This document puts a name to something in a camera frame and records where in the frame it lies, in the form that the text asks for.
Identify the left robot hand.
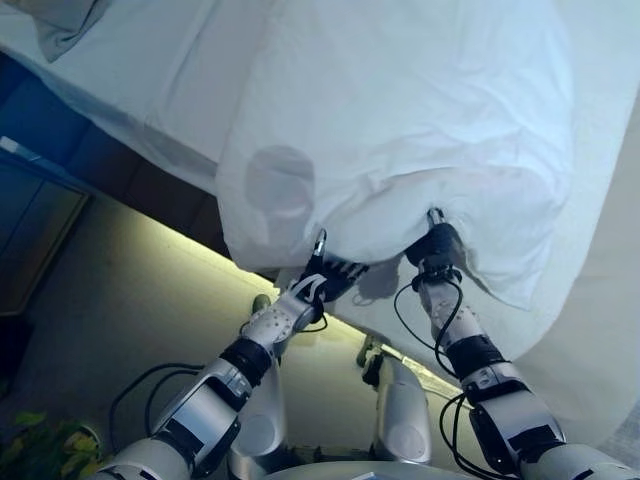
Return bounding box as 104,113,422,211
298,227,372,304

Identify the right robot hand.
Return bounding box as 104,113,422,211
404,206,465,270

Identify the white duvet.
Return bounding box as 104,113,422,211
214,0,627,312

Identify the right silver robot leg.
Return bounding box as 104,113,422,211
355,335,435,467

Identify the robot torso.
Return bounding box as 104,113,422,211
269,465,526,480

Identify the wooden nightstand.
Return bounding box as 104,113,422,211
0,134,95,317

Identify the green leafy plant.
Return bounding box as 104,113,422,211
0,409,115,480

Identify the beige pillow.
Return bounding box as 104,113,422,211
32,0,110,65

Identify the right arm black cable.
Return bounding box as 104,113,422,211
393,277,484,480

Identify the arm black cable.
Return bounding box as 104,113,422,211
393,277,484,480
108,362,204,439

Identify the brown upholstered bed frame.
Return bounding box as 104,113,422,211
0,44,239,264

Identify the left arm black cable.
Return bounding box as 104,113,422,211
108,362,204,439

